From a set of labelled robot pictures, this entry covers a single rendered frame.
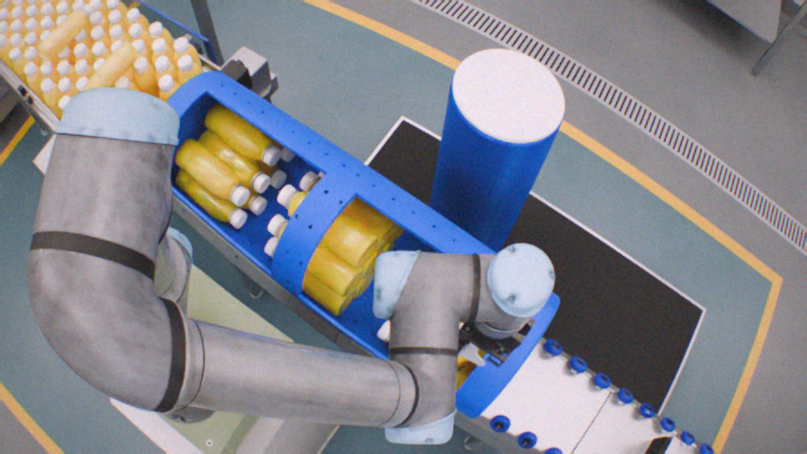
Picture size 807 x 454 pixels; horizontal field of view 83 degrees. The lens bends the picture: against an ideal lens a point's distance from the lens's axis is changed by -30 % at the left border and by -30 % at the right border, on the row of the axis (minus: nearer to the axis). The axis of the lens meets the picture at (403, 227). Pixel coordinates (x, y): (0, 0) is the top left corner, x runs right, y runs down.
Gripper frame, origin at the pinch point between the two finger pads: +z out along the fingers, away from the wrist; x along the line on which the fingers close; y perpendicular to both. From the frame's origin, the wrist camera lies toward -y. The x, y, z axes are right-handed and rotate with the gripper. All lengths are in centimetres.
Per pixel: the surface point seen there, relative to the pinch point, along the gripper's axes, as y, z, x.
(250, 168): -55, 17, 7
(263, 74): -87, 45, 39
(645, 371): 68, 111, 55
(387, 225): -23.0, 11.5, 11.7
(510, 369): 10.0, 4.0, 0.4
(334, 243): -27.8, 8.9, 2.6
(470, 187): -21, 51, 46
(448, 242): -11.6, 4.7, 12.9
